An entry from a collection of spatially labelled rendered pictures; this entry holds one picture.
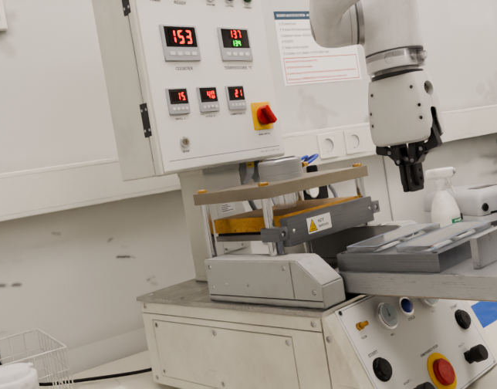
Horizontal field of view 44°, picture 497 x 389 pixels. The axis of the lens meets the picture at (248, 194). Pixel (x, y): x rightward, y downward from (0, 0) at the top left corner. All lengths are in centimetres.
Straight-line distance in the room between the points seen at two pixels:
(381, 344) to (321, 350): 9
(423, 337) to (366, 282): 16
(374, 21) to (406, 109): 13
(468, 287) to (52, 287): 94
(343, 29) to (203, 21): 38
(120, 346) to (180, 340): 40
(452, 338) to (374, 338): 18
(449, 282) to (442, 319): 25
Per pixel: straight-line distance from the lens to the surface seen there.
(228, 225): 107
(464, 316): 110
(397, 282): 86
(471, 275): 81
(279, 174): 107
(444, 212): 182
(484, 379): 109
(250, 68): 128
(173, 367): 119
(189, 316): 110
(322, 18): 87
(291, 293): 92
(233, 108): 121
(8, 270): 143
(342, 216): 106
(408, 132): 92
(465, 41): 237
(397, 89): 92
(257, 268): 95
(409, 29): 92
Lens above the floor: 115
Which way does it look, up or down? 3 degrees down
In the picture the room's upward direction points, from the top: 9 degrees counter-clockwise
